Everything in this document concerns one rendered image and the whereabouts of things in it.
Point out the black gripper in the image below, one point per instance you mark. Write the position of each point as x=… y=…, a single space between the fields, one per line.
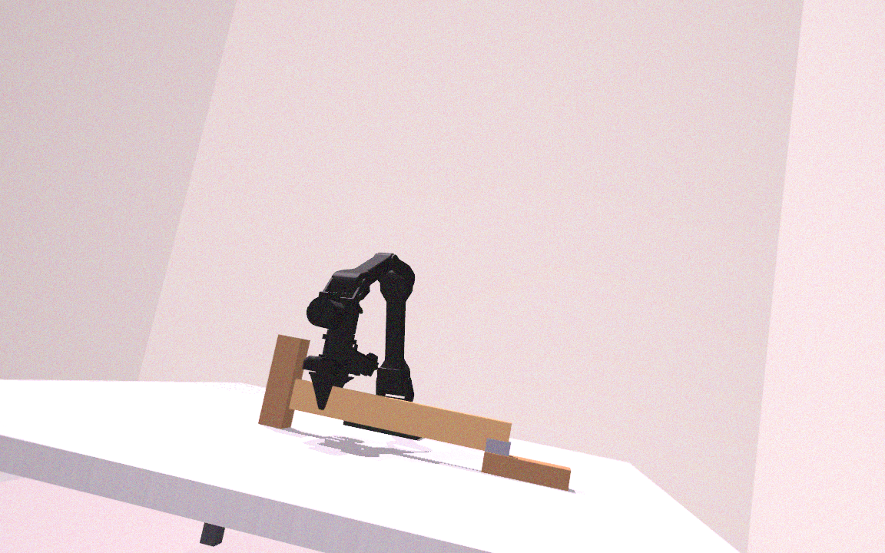
x=327 y=370

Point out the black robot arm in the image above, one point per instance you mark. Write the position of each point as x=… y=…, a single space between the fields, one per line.
x=337 y=308

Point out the long wooden rail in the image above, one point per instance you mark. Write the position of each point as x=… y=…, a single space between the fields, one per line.
x=397 y=415

